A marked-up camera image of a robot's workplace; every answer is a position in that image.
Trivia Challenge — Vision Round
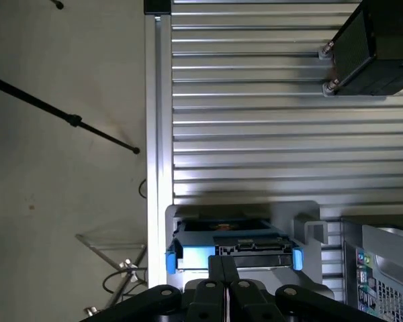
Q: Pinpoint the open PC case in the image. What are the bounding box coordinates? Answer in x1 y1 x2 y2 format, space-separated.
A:
341 217 403 322

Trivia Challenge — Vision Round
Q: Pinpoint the metal stand with wing nuts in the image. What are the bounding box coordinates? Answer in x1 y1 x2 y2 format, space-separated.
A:
75 231 148 318

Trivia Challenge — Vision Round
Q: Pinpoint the black radiator box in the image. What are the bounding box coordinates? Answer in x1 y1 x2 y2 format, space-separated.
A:
317 0 403 98

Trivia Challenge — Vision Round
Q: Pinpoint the grey parts rack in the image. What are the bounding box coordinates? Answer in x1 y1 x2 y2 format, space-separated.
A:
163 200 337 303

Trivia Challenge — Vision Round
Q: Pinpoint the black tripod leg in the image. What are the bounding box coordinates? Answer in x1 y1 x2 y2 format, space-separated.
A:
0 72 141 155

